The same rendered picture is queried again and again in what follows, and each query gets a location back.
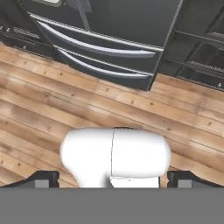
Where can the white rounded object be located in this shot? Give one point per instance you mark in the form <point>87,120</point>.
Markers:
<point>116,154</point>

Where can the dark cupboard run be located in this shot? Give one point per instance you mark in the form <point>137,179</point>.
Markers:
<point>20,32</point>
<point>198,49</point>

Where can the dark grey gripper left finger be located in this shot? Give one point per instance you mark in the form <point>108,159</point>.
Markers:
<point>43,176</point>

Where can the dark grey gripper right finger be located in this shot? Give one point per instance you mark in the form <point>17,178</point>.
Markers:
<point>182,176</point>

